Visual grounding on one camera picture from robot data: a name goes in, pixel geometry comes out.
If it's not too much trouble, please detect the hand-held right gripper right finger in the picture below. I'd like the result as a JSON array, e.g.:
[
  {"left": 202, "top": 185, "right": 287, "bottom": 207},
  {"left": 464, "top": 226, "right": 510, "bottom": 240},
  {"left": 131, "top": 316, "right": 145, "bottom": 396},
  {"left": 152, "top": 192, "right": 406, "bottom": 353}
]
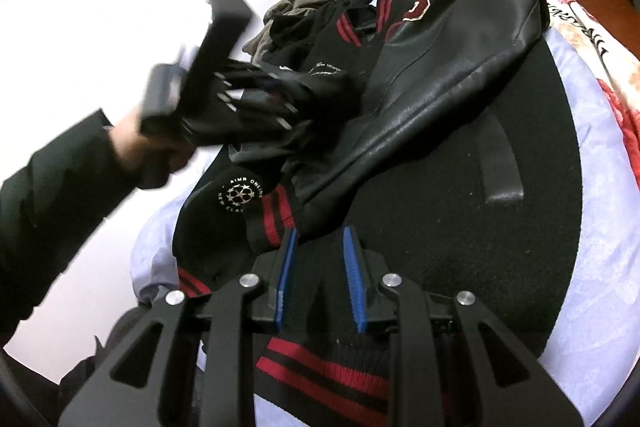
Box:
[{"left": 341, "top": 226, "right": 583, "bottom": 427}]

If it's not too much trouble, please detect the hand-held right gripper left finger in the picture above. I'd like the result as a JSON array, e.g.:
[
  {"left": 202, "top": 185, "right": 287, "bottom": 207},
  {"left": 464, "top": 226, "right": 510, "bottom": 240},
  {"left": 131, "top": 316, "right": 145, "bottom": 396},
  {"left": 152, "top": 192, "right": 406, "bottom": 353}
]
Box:
[{"left": 59, "top": 227, "right": 301, "bottom": 427}]

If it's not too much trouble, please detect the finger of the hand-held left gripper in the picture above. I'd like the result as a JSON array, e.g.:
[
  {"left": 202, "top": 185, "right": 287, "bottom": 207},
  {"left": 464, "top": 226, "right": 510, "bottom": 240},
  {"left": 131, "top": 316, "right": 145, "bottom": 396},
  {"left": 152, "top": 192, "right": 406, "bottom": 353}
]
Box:
[
  {"left": 217, "top": 59, "right": 306, "bottom": 94},
  {"left": 215, "top": 89, "right": 311, "bottom": 134}
]

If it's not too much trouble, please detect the black varsity jacket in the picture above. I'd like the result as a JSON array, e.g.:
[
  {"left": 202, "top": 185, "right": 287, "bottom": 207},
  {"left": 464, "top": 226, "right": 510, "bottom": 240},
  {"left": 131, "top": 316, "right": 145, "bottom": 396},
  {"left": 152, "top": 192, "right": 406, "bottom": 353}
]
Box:
[{"left": 172, "top": 0, "right": 583, "bottom": 427}]

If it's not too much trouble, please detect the person's left hand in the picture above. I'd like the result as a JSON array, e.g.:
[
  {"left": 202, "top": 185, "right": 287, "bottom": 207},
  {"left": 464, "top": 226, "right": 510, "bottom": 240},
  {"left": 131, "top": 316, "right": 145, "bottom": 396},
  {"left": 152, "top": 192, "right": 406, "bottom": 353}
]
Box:
[{"left": 111, "top": 109, "right": 195, "bottom": 180}]

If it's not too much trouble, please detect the olive green garment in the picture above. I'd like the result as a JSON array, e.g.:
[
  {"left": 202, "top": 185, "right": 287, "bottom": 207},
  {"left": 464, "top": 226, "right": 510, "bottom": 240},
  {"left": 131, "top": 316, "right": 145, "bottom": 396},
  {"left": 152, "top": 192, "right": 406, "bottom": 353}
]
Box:
[{"left": 244, "top": 0, "right": 333, "bottom": 62}]

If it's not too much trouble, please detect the light blue bed sheet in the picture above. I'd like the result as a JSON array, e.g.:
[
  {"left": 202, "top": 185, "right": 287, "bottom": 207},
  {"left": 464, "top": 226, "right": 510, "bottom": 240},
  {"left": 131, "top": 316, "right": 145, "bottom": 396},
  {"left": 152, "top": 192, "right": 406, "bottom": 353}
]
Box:
[{"left": 131, "top": 0, "right": 632, "bottom": 427}]

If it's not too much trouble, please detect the floral printed blanket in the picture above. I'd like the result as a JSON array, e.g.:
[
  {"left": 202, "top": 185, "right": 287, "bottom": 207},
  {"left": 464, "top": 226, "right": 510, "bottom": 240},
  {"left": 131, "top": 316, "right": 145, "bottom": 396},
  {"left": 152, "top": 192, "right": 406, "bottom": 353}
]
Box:
[{"left": 446, "top": 0, "right": 640, "bottom": 190}]

